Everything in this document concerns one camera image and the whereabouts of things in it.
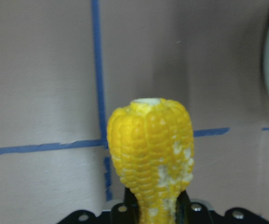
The yellow corn cob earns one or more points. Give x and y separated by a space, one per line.
151 145

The brown paper table cover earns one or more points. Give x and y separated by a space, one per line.
67 64

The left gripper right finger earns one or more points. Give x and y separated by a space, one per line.
182 204

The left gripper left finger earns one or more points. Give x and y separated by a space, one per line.
132 206

